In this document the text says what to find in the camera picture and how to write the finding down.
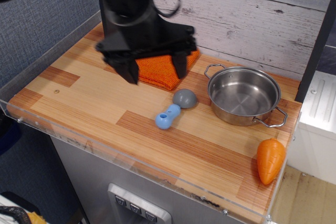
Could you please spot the blue and grey toy spoon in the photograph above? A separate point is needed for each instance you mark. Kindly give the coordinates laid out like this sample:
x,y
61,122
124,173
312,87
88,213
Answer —
x,y
182,99

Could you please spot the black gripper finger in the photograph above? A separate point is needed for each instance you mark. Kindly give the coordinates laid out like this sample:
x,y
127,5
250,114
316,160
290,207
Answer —
x,y
127,68
179,61

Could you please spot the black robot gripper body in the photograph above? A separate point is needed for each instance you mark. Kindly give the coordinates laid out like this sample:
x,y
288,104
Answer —
x,y
141,30

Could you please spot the orange plastic toy carrot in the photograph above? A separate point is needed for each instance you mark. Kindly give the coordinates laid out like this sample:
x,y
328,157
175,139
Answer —
x,y
270,158

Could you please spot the clear acrylic table guard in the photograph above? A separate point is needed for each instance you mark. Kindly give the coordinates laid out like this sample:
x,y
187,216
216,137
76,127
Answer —
x,y
71,94

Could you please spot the silver dispenser button panel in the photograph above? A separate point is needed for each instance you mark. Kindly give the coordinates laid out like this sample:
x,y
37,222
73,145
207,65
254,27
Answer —
x,y
138,205

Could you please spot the white ribbed box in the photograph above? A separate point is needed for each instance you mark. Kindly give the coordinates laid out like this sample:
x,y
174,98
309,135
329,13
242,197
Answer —
x,y
312,150

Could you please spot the stainless steel pot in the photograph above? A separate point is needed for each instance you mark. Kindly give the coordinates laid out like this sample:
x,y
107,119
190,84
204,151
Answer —
x,y
244,96

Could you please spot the yellow black object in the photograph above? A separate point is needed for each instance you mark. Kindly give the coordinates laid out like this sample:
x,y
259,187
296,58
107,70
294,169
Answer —
x,y
36,219

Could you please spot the silver toy appliance front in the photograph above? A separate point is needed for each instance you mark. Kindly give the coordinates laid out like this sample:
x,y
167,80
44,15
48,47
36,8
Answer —
x,y
192,188

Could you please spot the orange folded cloth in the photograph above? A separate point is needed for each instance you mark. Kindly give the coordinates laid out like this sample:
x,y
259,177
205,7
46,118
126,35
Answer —
x,y
158,71

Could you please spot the dark right vertical post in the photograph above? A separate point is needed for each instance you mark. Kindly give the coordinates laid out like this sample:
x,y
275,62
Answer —
x,y
317,51

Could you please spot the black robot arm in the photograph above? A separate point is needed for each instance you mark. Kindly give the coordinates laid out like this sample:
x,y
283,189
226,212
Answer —
x,y
137,29

